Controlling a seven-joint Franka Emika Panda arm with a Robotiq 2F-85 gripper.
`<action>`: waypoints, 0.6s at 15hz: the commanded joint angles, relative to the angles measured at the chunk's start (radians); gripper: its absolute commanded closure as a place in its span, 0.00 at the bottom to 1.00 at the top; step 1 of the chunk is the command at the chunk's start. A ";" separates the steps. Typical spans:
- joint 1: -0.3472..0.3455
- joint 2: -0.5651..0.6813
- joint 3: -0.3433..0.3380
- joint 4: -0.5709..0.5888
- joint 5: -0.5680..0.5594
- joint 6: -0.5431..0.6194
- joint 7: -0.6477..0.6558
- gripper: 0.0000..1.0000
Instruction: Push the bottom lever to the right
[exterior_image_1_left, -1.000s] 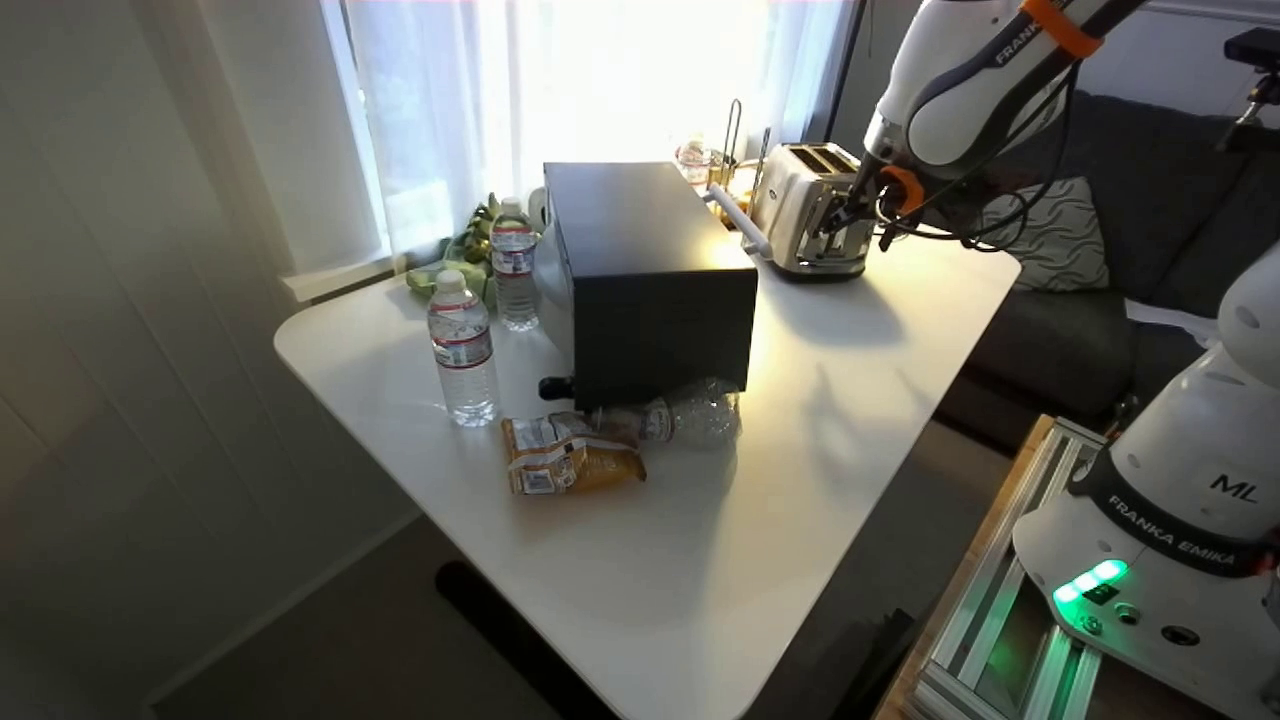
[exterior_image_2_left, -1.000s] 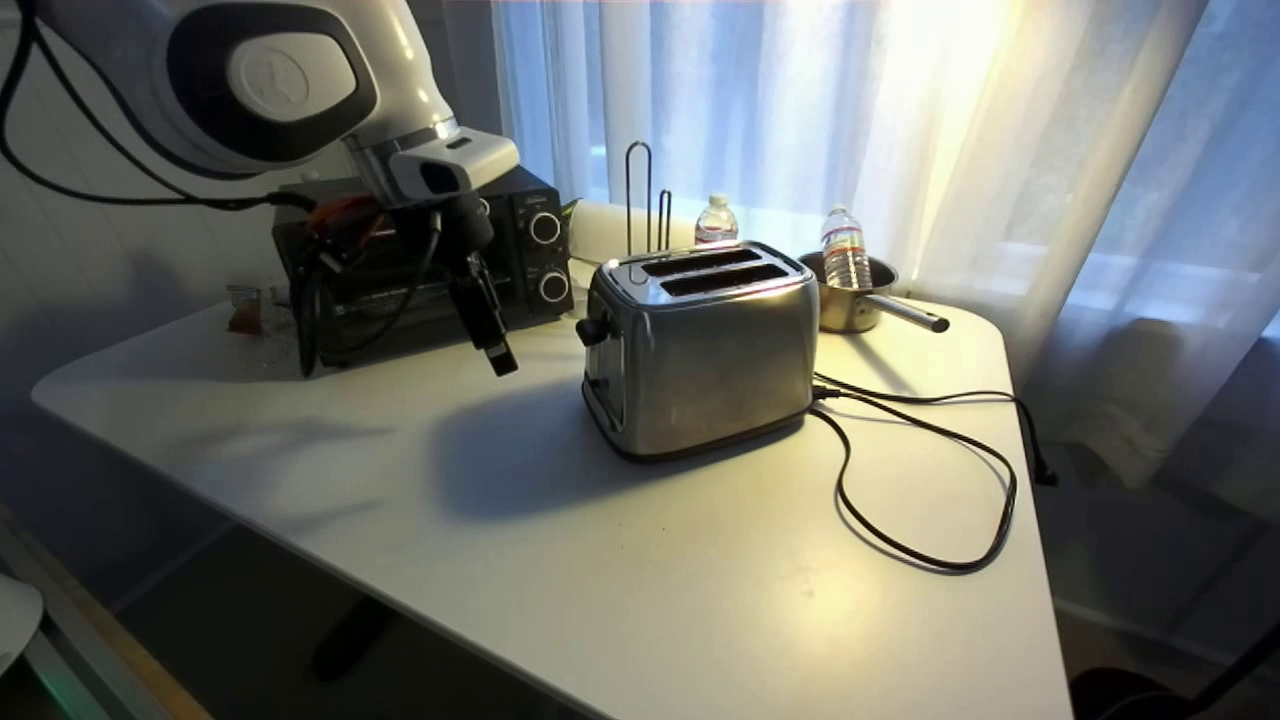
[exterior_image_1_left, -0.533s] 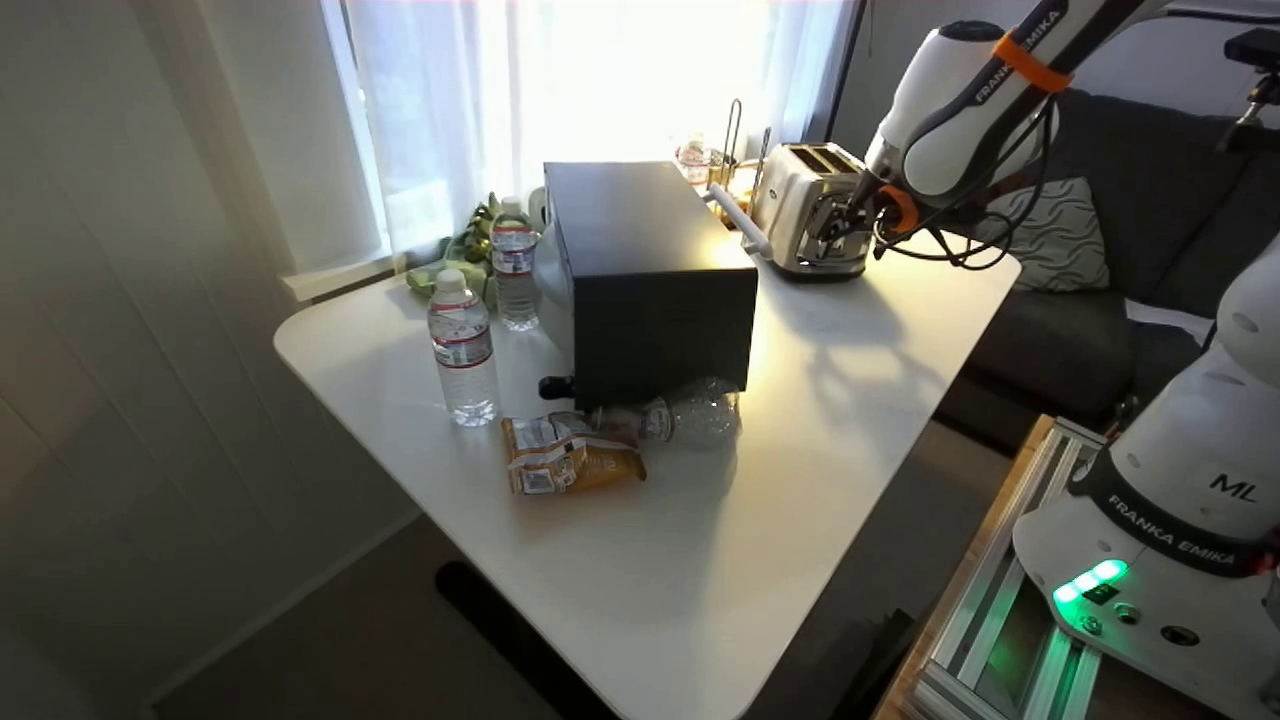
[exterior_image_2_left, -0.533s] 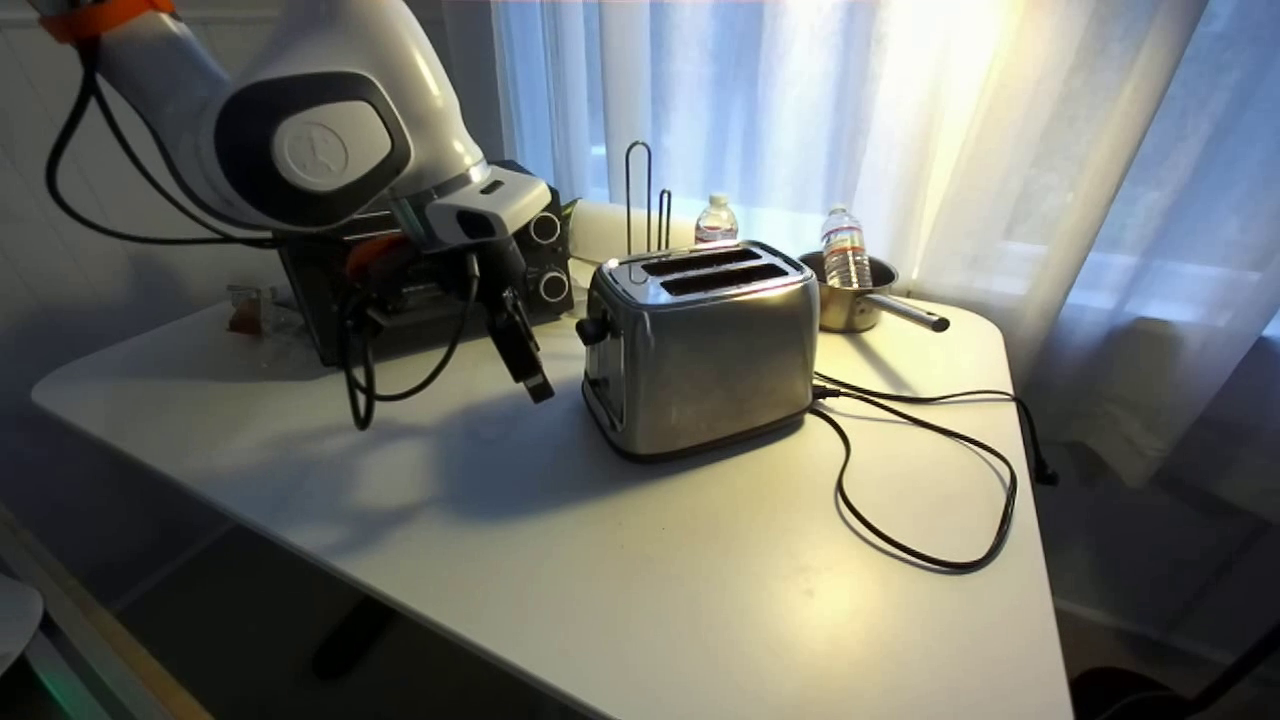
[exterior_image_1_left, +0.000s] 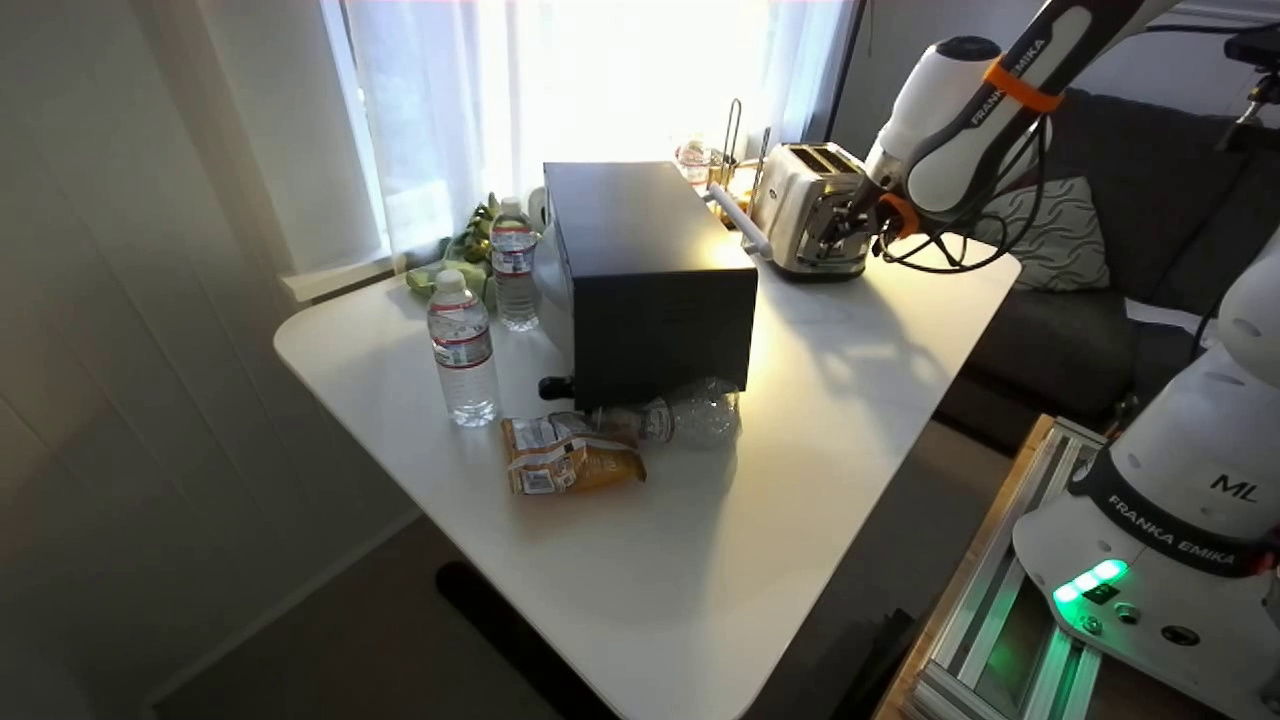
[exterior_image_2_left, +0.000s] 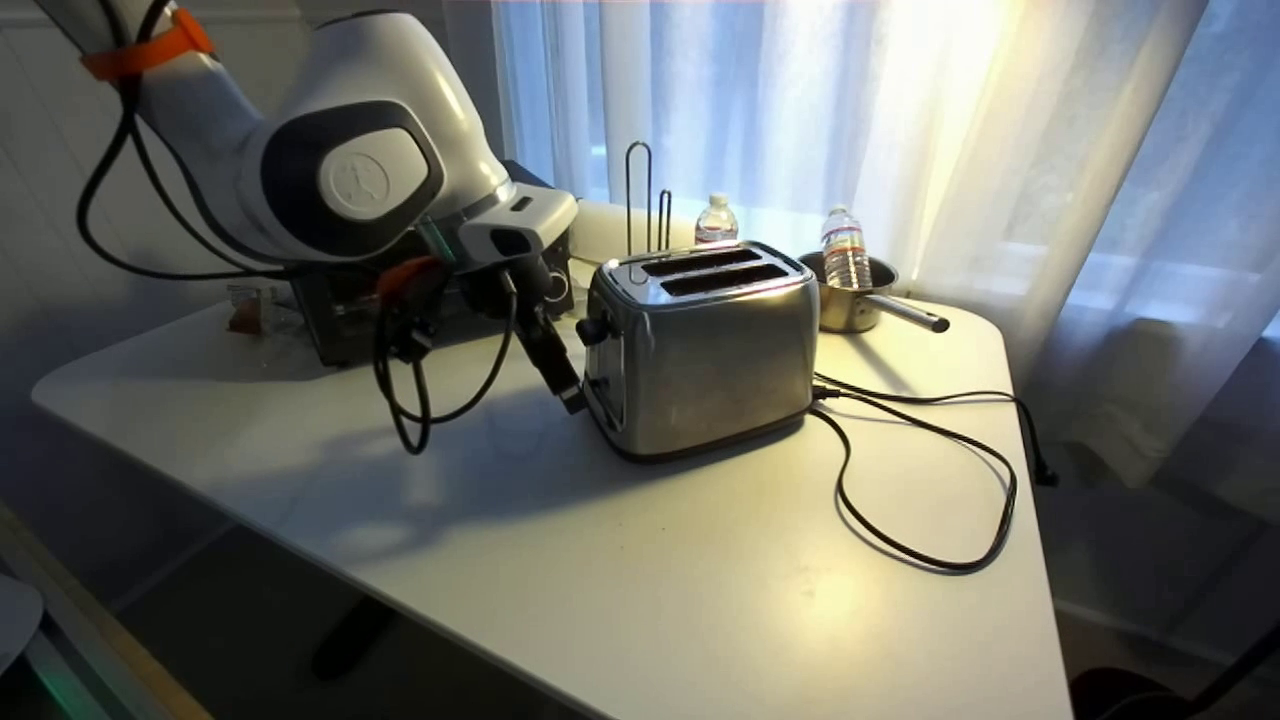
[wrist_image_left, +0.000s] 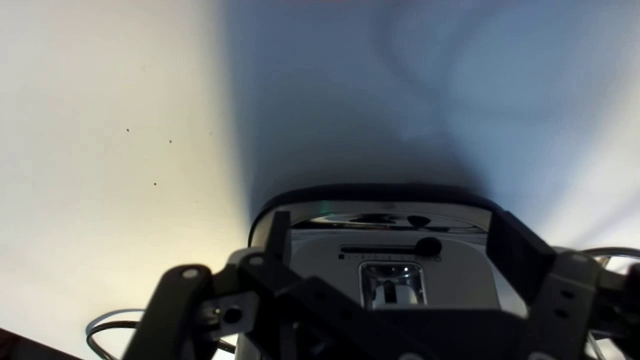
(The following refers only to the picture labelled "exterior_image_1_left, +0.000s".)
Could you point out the black gripper body orange ring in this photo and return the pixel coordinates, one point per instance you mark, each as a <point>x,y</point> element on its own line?
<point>896,223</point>

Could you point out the white two-slot toaster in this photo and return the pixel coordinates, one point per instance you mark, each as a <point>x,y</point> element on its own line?
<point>798,205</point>

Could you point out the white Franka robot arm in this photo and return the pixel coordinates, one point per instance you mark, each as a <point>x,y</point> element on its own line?
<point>1195,462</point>

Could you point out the white rod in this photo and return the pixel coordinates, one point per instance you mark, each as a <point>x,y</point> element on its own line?
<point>741,223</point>

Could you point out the clear glass bottle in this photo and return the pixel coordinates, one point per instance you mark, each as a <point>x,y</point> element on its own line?
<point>733,142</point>

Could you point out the grey patterned pillow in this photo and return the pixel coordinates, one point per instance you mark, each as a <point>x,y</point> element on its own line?
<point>1066,246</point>

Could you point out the black toaster oven box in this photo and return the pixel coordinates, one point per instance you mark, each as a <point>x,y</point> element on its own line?
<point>652,285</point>

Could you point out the clear empty plastic bottle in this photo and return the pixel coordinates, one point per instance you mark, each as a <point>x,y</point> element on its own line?
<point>686,417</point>

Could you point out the dark grey sofa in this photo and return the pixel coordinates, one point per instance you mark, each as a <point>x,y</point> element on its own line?
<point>1173,200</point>

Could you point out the white cup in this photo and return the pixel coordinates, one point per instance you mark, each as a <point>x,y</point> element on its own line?
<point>536,210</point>

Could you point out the clear water bottle red label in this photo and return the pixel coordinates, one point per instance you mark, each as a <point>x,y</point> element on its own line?
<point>512,264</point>
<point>462,352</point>

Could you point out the white sheer curtain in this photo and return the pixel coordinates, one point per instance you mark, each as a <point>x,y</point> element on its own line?
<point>535,94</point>

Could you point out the brown snack bag white label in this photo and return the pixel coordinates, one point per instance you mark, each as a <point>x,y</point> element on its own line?
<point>570,466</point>

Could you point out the green leafy plant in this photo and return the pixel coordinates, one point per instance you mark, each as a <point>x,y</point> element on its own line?
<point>462,253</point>

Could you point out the black camera on stand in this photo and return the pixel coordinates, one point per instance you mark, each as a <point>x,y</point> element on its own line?
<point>1259,61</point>

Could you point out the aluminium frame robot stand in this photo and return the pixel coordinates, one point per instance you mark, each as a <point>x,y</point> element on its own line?
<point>992,624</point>

